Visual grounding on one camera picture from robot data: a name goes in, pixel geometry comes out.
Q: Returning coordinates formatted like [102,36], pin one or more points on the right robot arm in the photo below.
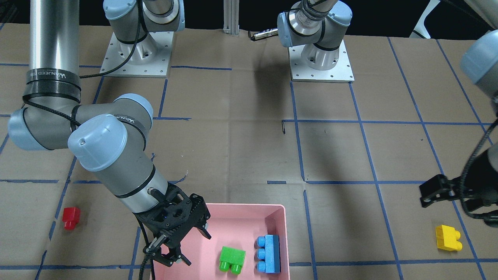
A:
[109,139]

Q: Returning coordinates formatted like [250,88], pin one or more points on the yellow toy block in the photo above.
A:
[447,238]

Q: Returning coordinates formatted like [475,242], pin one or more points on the aluminium frame post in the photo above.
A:
[231,17]

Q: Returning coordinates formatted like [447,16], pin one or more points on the blue toy block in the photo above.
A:
[268,254]

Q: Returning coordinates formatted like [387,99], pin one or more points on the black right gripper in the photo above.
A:
[146,223]

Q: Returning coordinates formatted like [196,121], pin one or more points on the red toy block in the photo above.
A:
[71,217]

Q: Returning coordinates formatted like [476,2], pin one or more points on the pink plastic box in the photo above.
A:
[236,226]

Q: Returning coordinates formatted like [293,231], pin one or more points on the green toy block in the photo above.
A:
[231,259]

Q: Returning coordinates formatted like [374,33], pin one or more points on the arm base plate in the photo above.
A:
[151,57]
[310,64]

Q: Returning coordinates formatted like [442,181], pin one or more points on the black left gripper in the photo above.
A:
[479,179]

